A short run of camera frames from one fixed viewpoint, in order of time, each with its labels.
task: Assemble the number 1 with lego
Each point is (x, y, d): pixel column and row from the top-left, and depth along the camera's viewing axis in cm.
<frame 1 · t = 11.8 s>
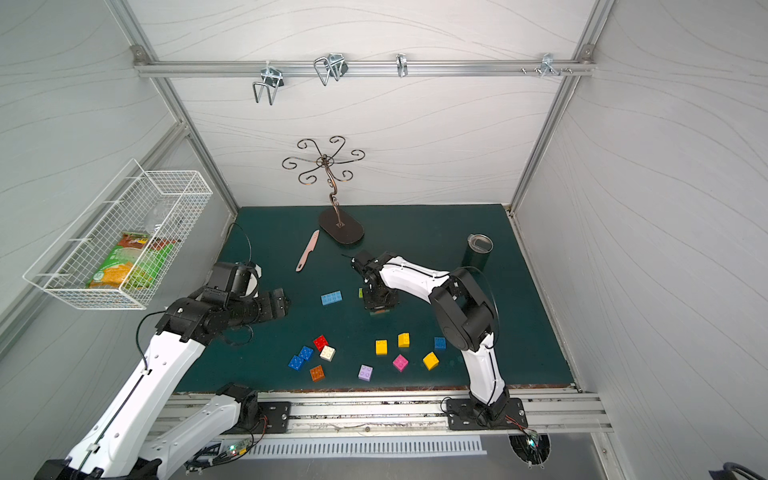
left hand: (274, 306, 74), fingers open
right hand: (378, 306, 92), fingers open
brown metal cup tree: (339, 224, 117), point 2 cm above the table
pink plastic knife: (309, 250, 110), on the table
dark green metal tumbler: (477, 250, 96), point 12 cm above the table
light blue lego plate: (331, 298, 97), on the table
yellow lego brick left: (381, 347, 86), point 2 cm above the table
yellow lego brick middle: (404, 340, 86), point 3 cm above the table
yellow lego brick right: (430, 360, 82), point 3 cm above the table
pink lego brick: (400, 362, 82), point 2 cm above the table
purple lego brick: (365, 372, 81), point 2 cm above the table
orange lego brick lower: (317, 373, 81), on the table
red lego brick: (321, 342, 86), point 2 cm above the table
cream lego brick: (327, 353, 84), point 2 cm above the table
blue lego brick upper: (306, 353, 84), point 2 cm above the table
blue lego brick lower: (296, 363, 82), point 2 cm above the table

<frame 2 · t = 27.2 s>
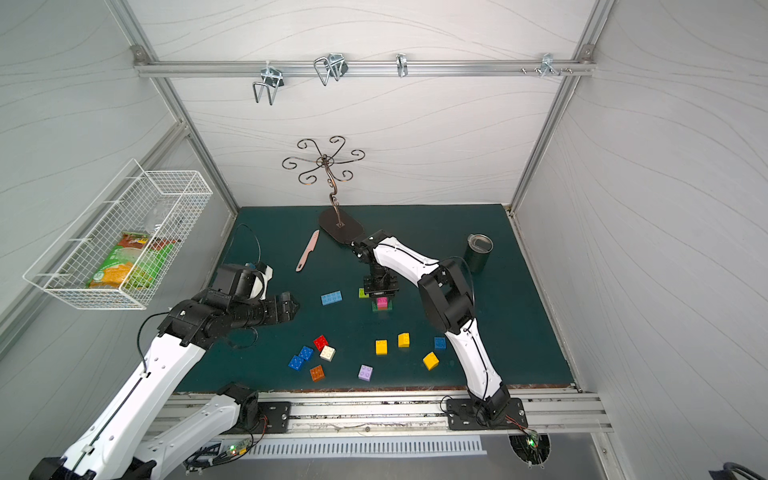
left hand: (285, 309, 73), fingers open
right hand: (379, 299, 92), fingers open
pink lego brick: (382, 303, 91), point 5 cm above the table
the other named things where they were.

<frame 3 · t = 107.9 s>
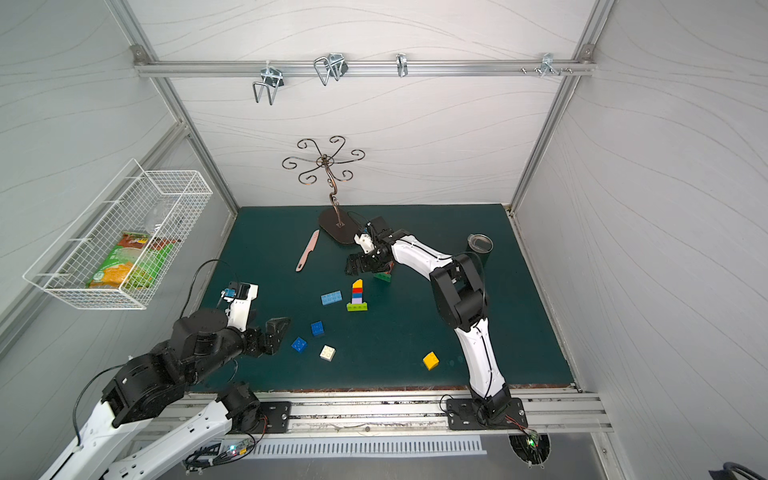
left hand: (272, 319, 66), fingers open
right hand: (357, 268, 96), fingers open
yellow lego brick left: (358, 284, 98), point 3 cm above the table
purple lego brick: (357, 301, 93), point 3 cm above the table
red lego brick: (357, 290, 97), point 2 cm above the table
blue lego brick upper: (317, 328, 90), on the table
blue lego brick lower: (299, 344, 86), point 2 cm above the table
dark green lego plate: (383, 276, 100), point 3 cm above the table
lime green lego plate: (357, 307, 94), on the table
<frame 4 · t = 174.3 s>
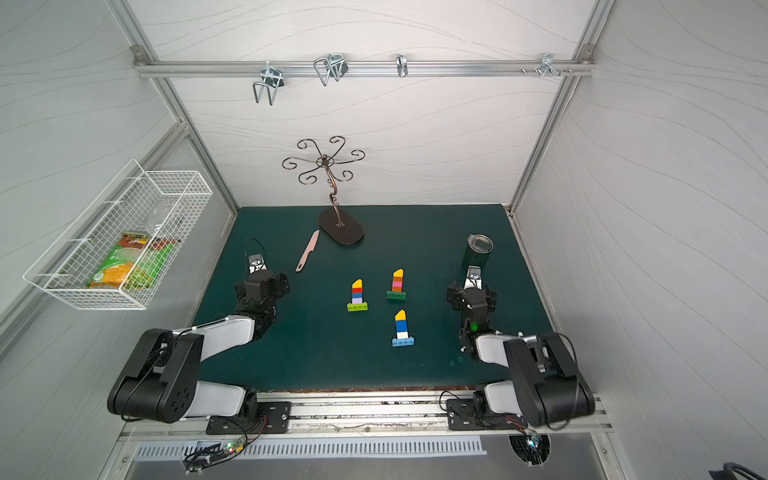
left hand: (263, 276, 91), fingers open
right hand: (474, 282, 91), fingers open
light blue lego plate: (400, 342, 87), on the table
yellow lego brick right: (401, 315, 90), point 3 cm above the table
cream lego brick: (402, 335, 86), point 3 cm above the table
blue lego brick upper: (402, 328, 88), point 3 cm above the table
blue lego brick lower: (400, 324, 89), point 2 cm above the table
dark green lego plate: (396, 295, 97), on the table
orange lego brick upper: (397, 289, 98), point 2 cm above the table
